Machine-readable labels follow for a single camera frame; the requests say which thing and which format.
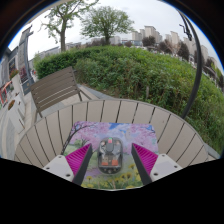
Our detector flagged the white planter with red flowers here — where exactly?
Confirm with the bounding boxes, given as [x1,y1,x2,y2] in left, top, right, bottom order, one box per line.
[9,68,22,98]

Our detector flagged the transparent grey computer mouse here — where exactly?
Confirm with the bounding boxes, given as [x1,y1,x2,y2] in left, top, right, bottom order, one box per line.
[97,136,124,175]

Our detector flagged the flower landscape print mouse pad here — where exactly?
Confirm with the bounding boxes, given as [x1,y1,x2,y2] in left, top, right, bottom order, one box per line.
[61,120,160,191]

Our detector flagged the grey shopfront building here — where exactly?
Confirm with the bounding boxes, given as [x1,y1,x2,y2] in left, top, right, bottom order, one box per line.
[0,46,21,108]

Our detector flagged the distant beige apartment buildings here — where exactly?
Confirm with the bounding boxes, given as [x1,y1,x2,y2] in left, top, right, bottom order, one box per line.
[131,24,224,84]

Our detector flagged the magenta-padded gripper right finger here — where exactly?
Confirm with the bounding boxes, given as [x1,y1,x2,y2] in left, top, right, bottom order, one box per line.
[130,142,184,186]

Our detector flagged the brown slatted wooden chair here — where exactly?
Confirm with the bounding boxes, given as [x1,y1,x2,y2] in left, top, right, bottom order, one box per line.
[29,65,93,118]

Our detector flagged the dark curved parasol pole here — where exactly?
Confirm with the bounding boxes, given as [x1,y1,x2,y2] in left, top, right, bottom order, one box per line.
[178,9,204,119]

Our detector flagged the grey stone sign pillar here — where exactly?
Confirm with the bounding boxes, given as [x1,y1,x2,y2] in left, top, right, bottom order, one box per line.
[18,25,35,96]

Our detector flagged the white planter with orange flowers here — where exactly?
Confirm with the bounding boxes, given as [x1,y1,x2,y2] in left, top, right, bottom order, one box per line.
[6,99,26,134]

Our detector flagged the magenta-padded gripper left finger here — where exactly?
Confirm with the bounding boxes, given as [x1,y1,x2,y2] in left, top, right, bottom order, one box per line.
[42,143,94,186]

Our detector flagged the tall thin-crowned tree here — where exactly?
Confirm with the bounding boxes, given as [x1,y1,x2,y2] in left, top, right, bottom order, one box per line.
[41,0,99,53]

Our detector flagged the round dense-crowned tree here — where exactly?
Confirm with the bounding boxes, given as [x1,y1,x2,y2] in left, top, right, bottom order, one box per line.
[79,5,136,46]

